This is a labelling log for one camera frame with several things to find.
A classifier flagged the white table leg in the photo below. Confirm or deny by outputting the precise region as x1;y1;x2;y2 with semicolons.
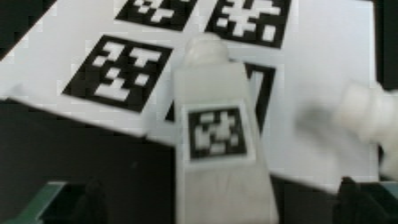
335;83;398;181
173;33;280;224

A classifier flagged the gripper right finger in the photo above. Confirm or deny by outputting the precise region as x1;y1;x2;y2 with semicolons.
333;177;398;224

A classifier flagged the AprilTag marker sheet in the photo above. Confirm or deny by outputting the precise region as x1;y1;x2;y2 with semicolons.
0;0;379;190

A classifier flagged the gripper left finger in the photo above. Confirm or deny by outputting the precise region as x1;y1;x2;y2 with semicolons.
17;180;109;224

